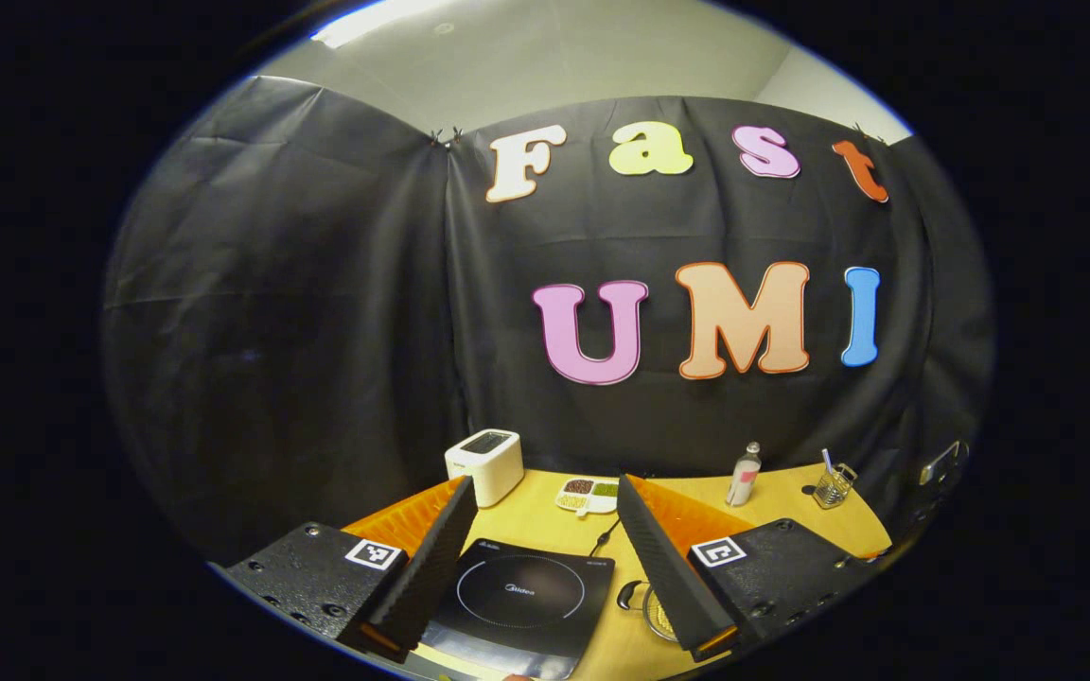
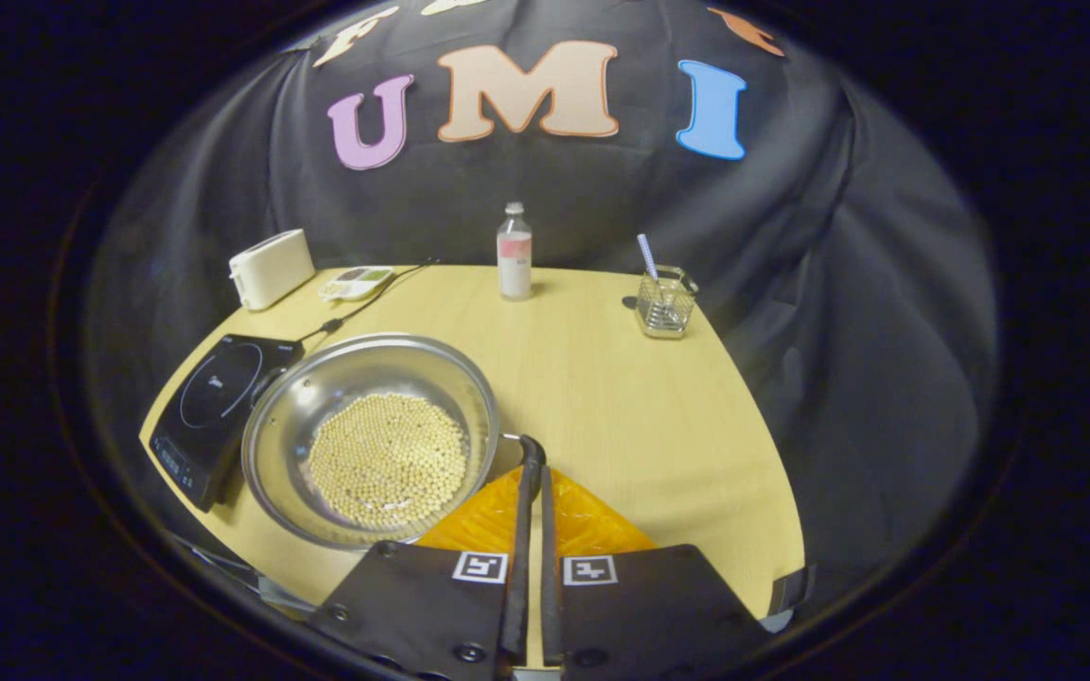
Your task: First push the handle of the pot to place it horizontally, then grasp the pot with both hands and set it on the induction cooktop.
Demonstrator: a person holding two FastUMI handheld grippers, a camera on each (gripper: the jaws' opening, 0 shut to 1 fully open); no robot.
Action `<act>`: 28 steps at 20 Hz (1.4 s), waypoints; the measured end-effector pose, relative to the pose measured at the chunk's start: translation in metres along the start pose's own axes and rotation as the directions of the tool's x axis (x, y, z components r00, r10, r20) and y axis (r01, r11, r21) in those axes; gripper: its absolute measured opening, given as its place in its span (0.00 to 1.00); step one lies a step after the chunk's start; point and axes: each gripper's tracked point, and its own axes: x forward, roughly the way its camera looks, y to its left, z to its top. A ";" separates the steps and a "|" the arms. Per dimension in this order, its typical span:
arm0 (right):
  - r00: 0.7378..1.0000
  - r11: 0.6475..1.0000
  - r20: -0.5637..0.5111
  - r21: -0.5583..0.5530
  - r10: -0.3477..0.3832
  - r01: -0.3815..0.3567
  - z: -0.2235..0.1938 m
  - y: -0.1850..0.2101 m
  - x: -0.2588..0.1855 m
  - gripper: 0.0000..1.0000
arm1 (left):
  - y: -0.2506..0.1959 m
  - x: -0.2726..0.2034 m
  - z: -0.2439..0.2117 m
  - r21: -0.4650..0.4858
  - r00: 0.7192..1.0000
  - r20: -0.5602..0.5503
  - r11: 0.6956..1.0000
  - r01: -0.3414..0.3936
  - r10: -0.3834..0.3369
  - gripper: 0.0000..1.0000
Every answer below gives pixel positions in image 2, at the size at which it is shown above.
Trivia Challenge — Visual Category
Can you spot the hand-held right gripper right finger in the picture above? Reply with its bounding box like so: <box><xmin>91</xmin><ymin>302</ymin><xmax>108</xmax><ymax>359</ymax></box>
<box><xmin>537</xmin><ymin>463</ymin><xmax>773</xmax><ymax>681</ymax></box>

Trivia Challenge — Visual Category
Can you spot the white divided bean dish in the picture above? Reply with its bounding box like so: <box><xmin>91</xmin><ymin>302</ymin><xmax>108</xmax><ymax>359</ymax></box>
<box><xmin>319</xmin><ymin>266</ymin><xmax>396</xmax><ymax>303</ymax></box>

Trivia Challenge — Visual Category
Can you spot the wire mesh holder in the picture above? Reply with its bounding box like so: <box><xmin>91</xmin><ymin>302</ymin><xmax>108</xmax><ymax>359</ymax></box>
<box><xmin>635</xmin><ymin>267</ymin><xmax>699</xmax><ymax>340</ymax></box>

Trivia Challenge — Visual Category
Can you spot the black power cable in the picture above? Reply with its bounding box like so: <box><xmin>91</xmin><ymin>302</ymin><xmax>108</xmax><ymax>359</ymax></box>
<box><xmin>297</xmin><ymin>257</ymin><xmax>442</xmax><ymax>343</ymax></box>

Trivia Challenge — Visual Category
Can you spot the clear bottle with pink label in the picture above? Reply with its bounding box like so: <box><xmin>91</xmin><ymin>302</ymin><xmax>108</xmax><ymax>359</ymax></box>
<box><xmin>496</xmin><ymin>201</ymin><xmax>534</xmax><ymax>302</ymax></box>

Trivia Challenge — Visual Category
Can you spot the black induction cooktop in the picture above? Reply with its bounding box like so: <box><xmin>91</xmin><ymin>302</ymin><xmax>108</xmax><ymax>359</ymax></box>
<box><xmin>148</xmin><ymin>333</ymin><xmax>307</xmax><ymax>514</ymax></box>

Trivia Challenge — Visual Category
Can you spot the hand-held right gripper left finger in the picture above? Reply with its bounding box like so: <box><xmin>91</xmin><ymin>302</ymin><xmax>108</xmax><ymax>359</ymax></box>
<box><xmin>308</xmin><ymin>435</ymin><xmax>546</xmax><ymax>681</ymax></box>

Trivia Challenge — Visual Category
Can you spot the steel pot with black handle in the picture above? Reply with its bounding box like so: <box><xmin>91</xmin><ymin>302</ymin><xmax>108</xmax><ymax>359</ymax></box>
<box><xmin>240</xmin><ymin>331</ymin><xmax>532</xmax><ymax>552</ymax></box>

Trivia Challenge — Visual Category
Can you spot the white toaster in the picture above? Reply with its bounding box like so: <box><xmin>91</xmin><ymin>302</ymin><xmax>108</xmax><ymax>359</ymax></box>
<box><xmin>228</xmin><ymin>228</ymin><xmax>316</xmax><ymax>312</ymax></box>

